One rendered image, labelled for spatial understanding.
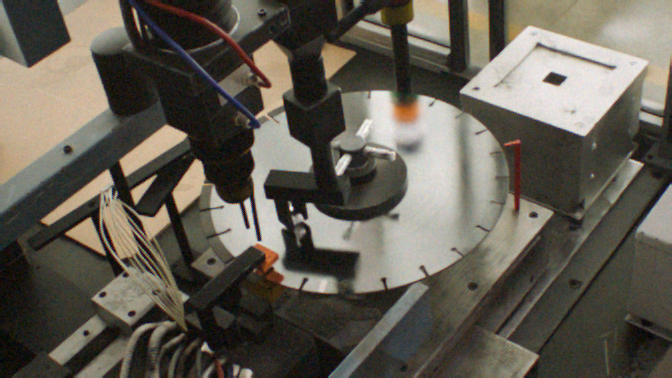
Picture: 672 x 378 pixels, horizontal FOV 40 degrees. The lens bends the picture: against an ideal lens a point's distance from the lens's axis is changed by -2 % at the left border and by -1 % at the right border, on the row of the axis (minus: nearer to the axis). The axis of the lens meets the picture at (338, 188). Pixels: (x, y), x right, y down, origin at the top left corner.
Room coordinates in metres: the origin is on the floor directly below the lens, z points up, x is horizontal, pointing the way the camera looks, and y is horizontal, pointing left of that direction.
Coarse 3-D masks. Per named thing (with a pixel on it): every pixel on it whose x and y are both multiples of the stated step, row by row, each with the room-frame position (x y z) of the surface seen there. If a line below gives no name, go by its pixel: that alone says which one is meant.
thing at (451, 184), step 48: (384, 96) 0.91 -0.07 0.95; (288, 144) 0.85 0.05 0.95; (384, 144) 0.82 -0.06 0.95; (432, 144) 0.81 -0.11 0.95; (480, 144) 0.80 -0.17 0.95; (432, 192) 0.73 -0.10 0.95; (480, 192) 0.72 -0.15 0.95; (240, 240) 0.71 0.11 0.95; (288, 240) 0.69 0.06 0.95; (336, 240) 0.68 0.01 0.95; (384, 240) 0.67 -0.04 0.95; (432, 240) 0.66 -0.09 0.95; (480, 240) 0.65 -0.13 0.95; (336, 288) 0.62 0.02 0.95; (384, 288) 0.61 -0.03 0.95
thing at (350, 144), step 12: (360, 132) 0.79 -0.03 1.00; (336, 144) 0.78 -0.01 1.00; (348, 144) 0.77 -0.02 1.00; (360, 144) 0.76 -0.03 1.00; (348, 156) 0.75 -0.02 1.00; (360, 156) 0.76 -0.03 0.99; (372, 156) 0.75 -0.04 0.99; (384, 156) 0.75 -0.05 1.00; (336, 168) 0.74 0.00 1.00; (348, 168) 0.76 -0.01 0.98; (360, 168) 0.76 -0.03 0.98
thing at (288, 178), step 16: (320, 160) 0.69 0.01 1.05; (272, 176) 0.72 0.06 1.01; (288, 176) 0.72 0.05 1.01; (304, 176) 0.71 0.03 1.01; (320, 176) 0.69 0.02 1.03; (336, 176) 0.70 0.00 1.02; (272, 192) 0.71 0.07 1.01; (288, 192) 0.70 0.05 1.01; (304, 192) 0.70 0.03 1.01; (320, 192) 0.69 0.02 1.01; (336, 192) 0.68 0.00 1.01; (288, 208) 0.70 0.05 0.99; (304, 208) 0.71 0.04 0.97; (288, 224) 0.70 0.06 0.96
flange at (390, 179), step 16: (368, 144) 0.82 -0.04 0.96; (336, 160) 0.78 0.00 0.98; (368, 160) 0.77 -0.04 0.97; (384, 160) 0.78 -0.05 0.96; (400, 160) 0.78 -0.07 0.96; (352, 176) 0.75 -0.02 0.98; (368, 176) 0.75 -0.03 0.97; (384, 176) 0.76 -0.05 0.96; (400, 176) 0.75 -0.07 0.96; (352, 192) 0.74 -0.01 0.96; (368, 192) 0.73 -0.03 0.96; (384, 192) 0.73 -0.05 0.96; (400, 192) 0.73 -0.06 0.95; (336, 208) 0.72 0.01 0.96; (352, 208) 0.72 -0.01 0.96; (368, 208) 0.71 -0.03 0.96
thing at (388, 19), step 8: (384, 8) 1.05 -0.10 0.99; (392, 8) 1.04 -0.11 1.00; (400, 8) 1.04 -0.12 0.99; (408, 8) 1.04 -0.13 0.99; (384, 16) 1.05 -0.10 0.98; (392, 16) 1.04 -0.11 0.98; (400, 16) 1.04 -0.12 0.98; (408, 16) 1.04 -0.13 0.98; (392, 24) 1.04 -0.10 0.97; (400, 24) 1.04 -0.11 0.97
